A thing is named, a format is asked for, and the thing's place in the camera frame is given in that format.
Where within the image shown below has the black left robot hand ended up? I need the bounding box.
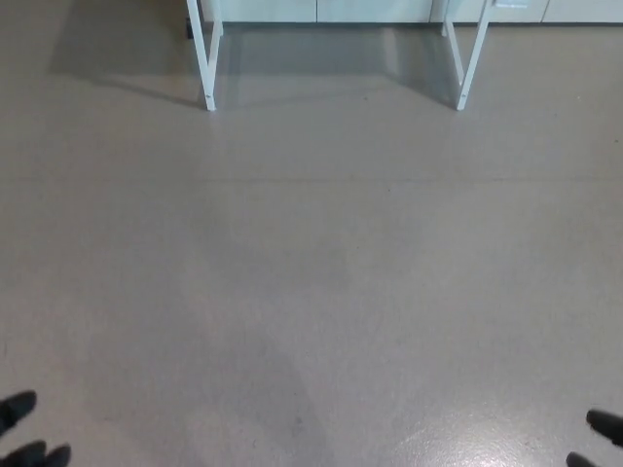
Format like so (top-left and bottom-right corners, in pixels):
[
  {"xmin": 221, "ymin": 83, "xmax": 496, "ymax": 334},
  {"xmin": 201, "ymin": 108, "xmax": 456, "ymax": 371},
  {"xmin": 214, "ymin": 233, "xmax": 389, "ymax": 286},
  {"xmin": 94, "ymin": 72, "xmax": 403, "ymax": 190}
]
[{"xmin": 0, "ymin": 390, "xmax": 73, "ymax": 467}]

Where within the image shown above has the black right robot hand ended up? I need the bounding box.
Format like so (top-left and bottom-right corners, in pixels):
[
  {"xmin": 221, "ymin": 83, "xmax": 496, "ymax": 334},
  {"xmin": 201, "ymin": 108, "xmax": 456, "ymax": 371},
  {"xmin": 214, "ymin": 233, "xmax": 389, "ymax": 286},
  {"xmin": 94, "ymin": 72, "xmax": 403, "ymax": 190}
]
[{"xmin": 567, "ymin": 409, "xmax": 623, "ymax": 467}]

